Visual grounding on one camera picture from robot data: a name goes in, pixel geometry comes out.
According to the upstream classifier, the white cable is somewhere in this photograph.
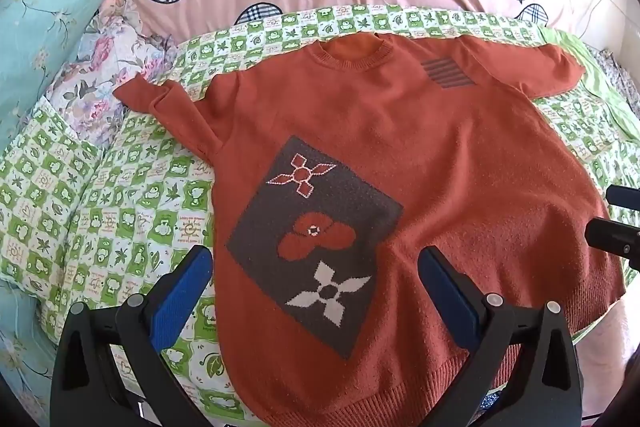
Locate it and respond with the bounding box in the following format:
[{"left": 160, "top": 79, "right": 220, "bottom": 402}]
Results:
[{"left": 575, "top": 0, "right": 608, "bottom": 38}]

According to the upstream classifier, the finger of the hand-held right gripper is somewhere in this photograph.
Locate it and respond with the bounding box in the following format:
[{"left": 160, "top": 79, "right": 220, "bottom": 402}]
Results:
[
  {"left": 605, "top": 184, "right": 640, "bottom": 211},
  {"left": 585, "top": 217, "right": 640, "bottom": 269}
]

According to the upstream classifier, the teal floral pillow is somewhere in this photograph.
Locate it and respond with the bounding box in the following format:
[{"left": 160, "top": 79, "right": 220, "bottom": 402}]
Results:
[{"left": 0, "top": 0, "right": 136, "bottom": 148}]

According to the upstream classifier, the orange knit sweater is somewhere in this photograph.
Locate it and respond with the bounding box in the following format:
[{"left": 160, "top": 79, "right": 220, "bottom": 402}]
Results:
[{"left": 114, "top": 32, "right": 628, "bottom": 415}]

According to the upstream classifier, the teal floral bedsheet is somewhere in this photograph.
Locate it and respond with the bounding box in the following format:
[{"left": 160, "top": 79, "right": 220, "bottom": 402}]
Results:
[{"left": 0, "top": 279, "right": 68, "bottom": 413}]

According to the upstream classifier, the grey floral cloth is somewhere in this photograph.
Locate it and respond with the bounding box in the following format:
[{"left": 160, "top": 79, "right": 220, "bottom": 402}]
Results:
[{"left": 585, "top": 44, "right": 640, "bottom": 112}]

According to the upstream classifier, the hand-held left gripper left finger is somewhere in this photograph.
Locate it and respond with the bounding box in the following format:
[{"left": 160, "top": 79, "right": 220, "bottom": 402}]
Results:
[{"left": 50, "top": 244, "right": 216, "bottom": 427}]

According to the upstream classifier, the light green cloth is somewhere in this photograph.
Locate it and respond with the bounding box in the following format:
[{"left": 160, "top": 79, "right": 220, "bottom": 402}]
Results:
[{"left": 542, "top": 27, "right": 640, "bottom": 142}]

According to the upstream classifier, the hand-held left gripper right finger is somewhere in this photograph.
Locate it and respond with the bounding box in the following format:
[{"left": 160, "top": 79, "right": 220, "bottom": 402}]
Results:
[{"left": 417, "top": 246, "right": 586, "bottom": 427}]

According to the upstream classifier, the green checkered blanket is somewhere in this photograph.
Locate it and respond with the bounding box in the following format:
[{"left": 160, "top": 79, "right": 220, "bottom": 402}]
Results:
[{"left": 0, "top": 4, "right": 640, "bottom": 427}]

